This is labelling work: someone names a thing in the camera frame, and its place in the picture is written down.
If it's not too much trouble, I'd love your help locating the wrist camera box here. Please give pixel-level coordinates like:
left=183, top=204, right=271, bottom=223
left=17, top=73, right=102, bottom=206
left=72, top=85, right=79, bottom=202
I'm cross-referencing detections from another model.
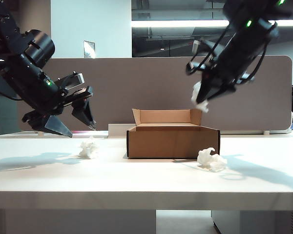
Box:
left=185, top=39, right=211, bottom=75
left=56, top=71, right=85, bottom=91

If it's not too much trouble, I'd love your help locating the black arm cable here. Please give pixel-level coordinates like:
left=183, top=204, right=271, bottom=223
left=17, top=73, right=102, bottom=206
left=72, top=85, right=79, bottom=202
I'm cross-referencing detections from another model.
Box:
left=0, top=86, right=23, bottom=101
left=191, top=23, right=232, bottom=74
left=246, top=43, right=270, bottom=82

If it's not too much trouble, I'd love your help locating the white rectangular block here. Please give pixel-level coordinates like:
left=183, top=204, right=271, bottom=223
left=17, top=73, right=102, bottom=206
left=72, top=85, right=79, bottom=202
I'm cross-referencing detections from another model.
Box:
left=108, top=123, right=128, bottom=139

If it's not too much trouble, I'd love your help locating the brown open cardboard box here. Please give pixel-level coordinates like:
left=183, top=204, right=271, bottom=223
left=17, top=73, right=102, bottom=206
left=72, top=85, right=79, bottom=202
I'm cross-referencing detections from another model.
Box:
left=126, top=108, right=221, bottom=159

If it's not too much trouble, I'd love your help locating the white paper ball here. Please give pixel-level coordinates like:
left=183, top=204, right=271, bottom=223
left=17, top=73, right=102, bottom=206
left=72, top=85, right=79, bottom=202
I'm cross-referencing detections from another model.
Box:
left=197, top=147, right=228, bottom=173
left=190, top=81, right=210, bottom=113
left=78, top=140, right=100, bottom=159

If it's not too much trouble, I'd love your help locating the grey desk divider panel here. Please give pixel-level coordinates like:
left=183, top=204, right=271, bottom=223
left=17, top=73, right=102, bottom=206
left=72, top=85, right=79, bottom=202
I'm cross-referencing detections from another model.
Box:
left=16, top=55, right=293, bottom=135

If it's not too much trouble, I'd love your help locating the grey under-desk panel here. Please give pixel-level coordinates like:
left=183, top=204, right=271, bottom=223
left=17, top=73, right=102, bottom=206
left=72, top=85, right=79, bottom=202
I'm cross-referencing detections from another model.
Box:
left=0, top=209, right=157, bottom=234

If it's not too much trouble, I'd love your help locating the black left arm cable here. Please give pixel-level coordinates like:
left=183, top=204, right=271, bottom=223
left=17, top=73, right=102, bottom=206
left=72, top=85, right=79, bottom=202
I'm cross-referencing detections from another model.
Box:
left=0, top=86, right=23, bottom=101

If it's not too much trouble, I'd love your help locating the white wall poster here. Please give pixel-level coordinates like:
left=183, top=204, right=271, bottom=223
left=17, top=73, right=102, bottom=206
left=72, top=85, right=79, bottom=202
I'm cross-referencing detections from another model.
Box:
left=83, top=40, right=96, bottom=59

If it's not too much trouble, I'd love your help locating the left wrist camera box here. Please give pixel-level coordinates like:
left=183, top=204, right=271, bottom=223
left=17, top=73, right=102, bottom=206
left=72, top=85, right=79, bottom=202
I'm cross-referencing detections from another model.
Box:
left=56, top=71, right=85, bottom=91

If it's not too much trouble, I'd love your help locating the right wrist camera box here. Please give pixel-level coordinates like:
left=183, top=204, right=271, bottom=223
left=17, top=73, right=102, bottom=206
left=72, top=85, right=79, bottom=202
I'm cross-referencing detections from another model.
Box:
left=185, top=39, right=211, bottom=75

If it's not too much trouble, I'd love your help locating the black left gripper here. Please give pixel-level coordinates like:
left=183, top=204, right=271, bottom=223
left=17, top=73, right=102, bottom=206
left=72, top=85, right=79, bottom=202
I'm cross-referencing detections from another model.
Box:
left=21, top=78, right=96, bottom=138

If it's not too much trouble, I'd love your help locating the long ceiling light strip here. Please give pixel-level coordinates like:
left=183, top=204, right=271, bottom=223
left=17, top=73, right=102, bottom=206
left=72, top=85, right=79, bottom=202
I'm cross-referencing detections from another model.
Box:
left=131, top=19, right=293, bottom=28

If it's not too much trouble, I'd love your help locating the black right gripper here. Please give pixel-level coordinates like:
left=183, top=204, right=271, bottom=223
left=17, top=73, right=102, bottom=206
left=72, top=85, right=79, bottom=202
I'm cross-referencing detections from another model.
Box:
left=196, top=59, right=256, bottom=103

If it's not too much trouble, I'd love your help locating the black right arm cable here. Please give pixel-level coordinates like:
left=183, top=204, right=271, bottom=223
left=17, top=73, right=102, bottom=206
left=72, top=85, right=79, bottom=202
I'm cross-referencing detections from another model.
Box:
left=191, top=23, right=232, bottom=74
left=246, top=43, right=270, bottom=82

